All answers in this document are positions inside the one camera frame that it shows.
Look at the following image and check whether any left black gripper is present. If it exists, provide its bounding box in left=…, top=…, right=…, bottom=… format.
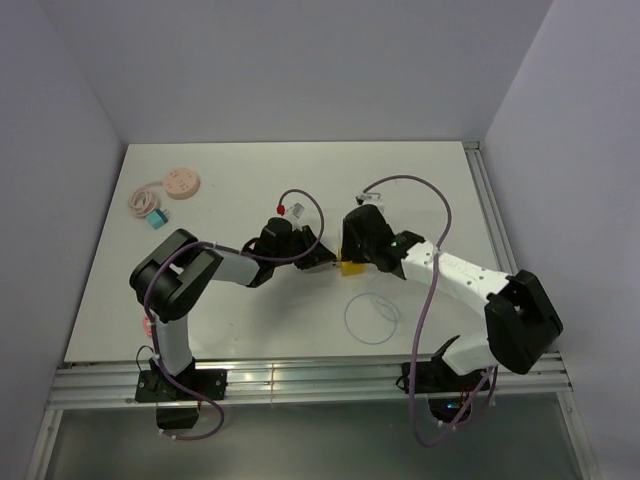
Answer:
left=272, top=226, right=336, bottom=270

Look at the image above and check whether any yellow cube power adapter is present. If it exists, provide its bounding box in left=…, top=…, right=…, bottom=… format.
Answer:
left=338, top=260, right=366, bottom=277

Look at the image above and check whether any light blue thin cable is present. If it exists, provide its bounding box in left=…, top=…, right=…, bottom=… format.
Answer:
left=343, top=274, right=401, bottom=346

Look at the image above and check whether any pink round power strip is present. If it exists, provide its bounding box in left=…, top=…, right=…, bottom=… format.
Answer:
left=161, top=167, right=200, bottom=200

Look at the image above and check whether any teal plug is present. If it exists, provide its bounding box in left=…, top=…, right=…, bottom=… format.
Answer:
left=145, top=208, right=170, bottom=230

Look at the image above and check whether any pink plug adapter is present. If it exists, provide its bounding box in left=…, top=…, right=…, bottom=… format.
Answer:
left=142, top=316, right=152, bottom=338

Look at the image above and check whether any pink cord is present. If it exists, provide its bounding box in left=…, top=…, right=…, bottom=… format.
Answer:
left=127, top=182, right=166, bottom=220

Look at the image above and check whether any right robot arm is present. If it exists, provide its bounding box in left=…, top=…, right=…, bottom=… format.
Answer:
left=342, top=205, right=564, bottom=390

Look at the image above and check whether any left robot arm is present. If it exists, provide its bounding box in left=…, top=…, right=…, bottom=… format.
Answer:
left=129, top=218, right=337, bottom=399

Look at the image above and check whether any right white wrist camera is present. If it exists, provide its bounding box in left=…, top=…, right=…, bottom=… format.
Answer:
left=355, top=191, right=385, bottom=212

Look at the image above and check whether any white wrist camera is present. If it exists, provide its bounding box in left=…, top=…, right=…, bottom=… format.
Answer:
left=355, top=191, right=385, bottom=212
left=276, top=202, right=305, bottom=230

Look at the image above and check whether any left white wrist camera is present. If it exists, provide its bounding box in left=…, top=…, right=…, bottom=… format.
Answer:
left=276, top=202, right=305, bottom=230

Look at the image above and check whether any aluminium right side rail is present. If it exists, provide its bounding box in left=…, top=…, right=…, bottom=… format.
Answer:
left=462, top=142, right=518, bottom=273

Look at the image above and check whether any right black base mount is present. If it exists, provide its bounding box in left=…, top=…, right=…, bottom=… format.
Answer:
left=409, top=359, right=487, bottom=424

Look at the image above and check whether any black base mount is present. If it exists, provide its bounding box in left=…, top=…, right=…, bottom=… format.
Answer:
left=409, top=359, right=487, bottom=424
left=134, top=368, right=229, bottom=431

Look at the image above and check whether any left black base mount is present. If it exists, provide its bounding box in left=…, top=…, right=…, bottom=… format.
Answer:
left=134, top=368, right=229, bottom=431

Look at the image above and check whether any aluminium front rail frame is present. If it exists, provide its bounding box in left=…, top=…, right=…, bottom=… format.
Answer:
left=27, top=354, right=580, bottom=479

